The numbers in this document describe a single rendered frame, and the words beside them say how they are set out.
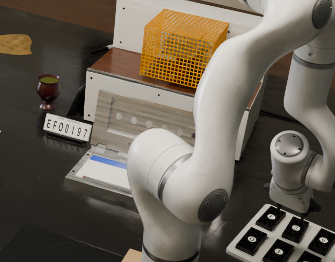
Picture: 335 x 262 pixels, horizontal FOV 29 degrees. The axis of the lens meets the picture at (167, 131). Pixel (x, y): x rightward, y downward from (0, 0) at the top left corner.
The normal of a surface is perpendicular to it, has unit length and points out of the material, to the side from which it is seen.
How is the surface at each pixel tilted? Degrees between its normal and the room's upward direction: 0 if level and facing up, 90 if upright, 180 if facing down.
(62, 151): 0
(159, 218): 37
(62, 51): 0
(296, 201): 122
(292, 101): 95
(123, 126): 76
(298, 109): 95
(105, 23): 0
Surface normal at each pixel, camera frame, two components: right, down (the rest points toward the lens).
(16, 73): 0.12, -0.86
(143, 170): -0.75, 0.04
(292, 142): -0.18, -0.52
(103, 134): -0.27, 0.22
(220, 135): 0.46, 0.10
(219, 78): -0.45, 0.00
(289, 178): -0.38, 0.82
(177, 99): -0.30, 0.44
